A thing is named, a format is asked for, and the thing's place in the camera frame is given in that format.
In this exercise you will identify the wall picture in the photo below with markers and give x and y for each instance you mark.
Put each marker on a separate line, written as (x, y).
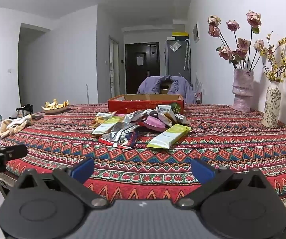
(195, 32)

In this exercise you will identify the white paper notice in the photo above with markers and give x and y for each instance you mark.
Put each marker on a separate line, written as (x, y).
(139, 60)

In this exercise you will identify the pink textured vase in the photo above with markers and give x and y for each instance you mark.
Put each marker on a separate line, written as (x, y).
(242, 92)

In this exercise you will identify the dark smartphone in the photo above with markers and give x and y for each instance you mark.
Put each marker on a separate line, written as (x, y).
(37, 117)

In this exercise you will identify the clear plastic bag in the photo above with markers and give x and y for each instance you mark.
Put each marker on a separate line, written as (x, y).
(175, 46)

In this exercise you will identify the bunch of dried pink roses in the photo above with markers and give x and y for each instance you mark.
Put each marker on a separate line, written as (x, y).
(244, 44)

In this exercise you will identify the pile of assorted snack packets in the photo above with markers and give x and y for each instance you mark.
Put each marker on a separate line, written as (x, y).
(166, 135)

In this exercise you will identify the red cardboard box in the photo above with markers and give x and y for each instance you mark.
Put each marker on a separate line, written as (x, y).
(128, 105)

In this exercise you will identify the cluttered side rack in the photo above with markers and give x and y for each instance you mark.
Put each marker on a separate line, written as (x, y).
(197, 97)

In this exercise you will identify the pink snack packet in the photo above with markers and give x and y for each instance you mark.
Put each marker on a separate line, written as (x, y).
(154, 124)

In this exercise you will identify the grey refrigerator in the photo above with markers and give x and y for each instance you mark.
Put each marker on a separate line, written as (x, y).
(175, 64)

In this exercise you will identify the white folded umbrella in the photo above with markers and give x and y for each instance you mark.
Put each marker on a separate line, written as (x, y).
(186, 54)

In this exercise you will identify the yellow flower branches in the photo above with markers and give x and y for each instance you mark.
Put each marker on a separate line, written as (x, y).
(276, 79)

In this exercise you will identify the yellow and dark box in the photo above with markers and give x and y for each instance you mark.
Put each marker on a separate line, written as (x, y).
(179, 33)

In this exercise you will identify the black entrance door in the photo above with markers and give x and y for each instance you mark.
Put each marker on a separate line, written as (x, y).
(133, 79)

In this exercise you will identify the bowl of fruit peels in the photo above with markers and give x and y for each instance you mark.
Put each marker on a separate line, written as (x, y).
(50, 104)

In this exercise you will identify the purple puffer jacket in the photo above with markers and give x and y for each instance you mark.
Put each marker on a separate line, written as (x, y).
(148, 87)

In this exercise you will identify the glass interior door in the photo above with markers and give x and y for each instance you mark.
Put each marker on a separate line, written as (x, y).
(114, 79)

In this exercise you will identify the white mop pole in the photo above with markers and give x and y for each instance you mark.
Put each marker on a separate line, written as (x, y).
(87, 93)

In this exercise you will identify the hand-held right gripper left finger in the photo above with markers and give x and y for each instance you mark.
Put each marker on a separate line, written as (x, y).
(83, 170)

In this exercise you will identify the beige cloth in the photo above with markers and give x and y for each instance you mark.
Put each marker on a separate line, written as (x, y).
(10, 127)

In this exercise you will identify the brown chair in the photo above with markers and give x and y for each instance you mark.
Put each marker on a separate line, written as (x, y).
(164, 89)

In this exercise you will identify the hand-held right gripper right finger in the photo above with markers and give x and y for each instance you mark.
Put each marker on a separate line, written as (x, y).
(202, 170)

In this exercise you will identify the wooden plate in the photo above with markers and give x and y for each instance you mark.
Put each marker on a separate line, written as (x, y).
(55, 111)

